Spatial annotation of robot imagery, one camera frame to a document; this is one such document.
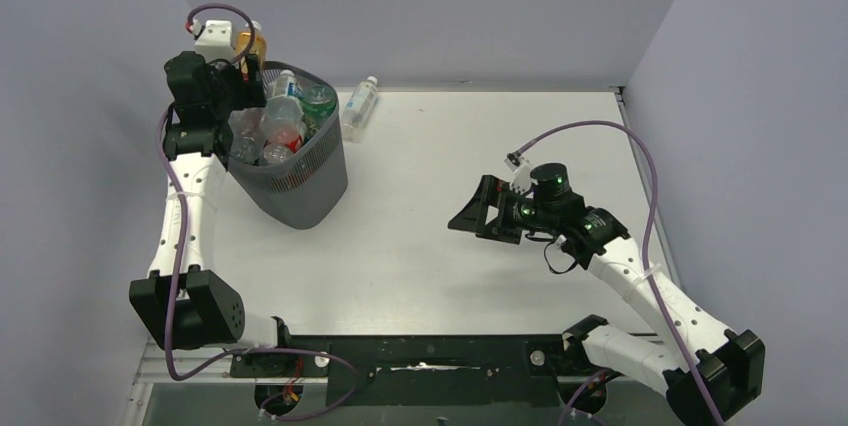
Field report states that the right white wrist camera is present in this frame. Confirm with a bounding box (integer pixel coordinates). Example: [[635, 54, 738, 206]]
[[505, 152, 533, 195]]

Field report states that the red yellow label bottle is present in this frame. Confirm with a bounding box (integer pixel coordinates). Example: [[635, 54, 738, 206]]
[[234, 20, 268, 70]]

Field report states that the green tinted bottle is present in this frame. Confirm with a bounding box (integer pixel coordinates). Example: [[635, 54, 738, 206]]
[[301, 85, 337, 135]]

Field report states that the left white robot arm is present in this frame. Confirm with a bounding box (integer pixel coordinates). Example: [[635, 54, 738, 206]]
[[129, 51, 284, 351]]

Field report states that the grey ribbed waste bin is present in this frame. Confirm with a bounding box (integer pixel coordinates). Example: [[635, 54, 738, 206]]
[[229, 60, 348, 230]]

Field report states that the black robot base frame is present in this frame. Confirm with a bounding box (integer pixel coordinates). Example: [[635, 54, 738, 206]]
[[230, 334, 597, 407]]

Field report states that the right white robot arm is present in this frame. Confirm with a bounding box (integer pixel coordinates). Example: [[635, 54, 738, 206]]
[[448, 163, 765, 425]]

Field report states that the pink blue label bottle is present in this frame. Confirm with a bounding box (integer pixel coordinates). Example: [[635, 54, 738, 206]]
[[263, 69, 307, 139]]

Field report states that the plain clear bottle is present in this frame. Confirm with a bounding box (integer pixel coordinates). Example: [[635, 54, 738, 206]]
[[229, 108, 266, 164]]

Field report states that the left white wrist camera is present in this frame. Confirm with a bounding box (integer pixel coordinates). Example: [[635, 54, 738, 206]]
[[190, 19, 236, 62]]

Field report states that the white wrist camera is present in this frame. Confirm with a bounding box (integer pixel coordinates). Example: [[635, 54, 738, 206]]
[[505, 152, 533, 195], [190, 19, 236, 62]]

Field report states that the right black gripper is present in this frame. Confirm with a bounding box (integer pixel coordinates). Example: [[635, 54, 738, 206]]
[[448, 176, 556, 245]]

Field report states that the clear bottle white label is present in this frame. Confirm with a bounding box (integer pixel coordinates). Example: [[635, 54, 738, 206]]
[[340, 76, 378, 142]]

